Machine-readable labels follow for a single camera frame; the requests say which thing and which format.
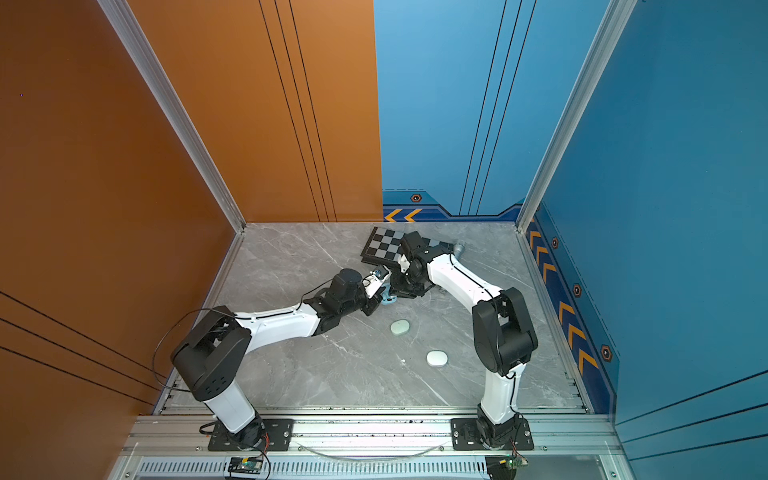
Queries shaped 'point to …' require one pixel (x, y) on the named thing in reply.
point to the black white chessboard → (383, 246)
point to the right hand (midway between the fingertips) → (389, 292)
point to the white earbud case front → (437, 358)
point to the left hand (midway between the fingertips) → (384, 284)
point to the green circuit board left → (245, 465)
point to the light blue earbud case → (387, 299)
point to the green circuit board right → (514, 462)
